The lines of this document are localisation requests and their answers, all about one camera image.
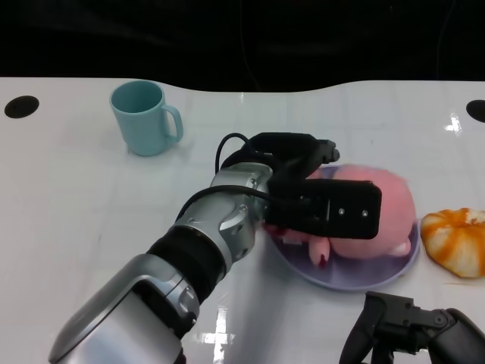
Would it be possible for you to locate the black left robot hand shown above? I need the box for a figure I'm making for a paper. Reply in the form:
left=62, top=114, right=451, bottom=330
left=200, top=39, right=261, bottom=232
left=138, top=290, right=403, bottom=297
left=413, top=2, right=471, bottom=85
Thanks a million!
left=242, top=132, right=383, bottom=241

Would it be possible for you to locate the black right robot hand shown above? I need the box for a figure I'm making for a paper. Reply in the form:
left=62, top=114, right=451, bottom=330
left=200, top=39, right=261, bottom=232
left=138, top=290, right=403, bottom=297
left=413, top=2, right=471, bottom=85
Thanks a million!
left=337, top=290, right=485, bottom=364

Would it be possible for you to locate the pink plush beaver doll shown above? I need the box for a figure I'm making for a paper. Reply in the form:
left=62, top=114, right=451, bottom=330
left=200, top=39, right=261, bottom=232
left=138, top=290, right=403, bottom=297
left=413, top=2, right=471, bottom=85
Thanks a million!
left=264, top=163, right=418, bottom=271

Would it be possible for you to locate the lavender plastic plate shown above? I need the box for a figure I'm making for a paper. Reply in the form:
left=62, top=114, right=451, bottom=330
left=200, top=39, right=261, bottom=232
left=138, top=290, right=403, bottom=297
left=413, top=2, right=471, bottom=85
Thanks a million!
left=264, top=164, right=422, bottom=293

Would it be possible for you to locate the orange striped toy bread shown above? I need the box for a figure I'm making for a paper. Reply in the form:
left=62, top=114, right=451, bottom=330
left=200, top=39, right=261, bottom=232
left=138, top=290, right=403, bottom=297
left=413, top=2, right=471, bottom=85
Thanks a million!
left=420, top=207, right=485, bottom=280

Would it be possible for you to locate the black round table grommet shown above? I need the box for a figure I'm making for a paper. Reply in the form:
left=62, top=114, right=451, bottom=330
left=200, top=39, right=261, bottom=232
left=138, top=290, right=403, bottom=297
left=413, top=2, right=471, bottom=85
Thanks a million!
left=465, top=99, right=485, bottom=124
left=4, top=95, right=40, bottom=120

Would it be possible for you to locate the light blue plastic mug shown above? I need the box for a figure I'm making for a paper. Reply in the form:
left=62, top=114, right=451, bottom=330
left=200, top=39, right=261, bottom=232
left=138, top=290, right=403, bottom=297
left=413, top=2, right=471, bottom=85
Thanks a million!
left=109, top=79, right=185, bottom=157

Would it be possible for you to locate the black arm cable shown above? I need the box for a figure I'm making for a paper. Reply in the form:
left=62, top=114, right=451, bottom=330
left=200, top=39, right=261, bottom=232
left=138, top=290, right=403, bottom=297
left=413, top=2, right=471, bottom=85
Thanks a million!
left=215, top=132, right=274, bottom=204

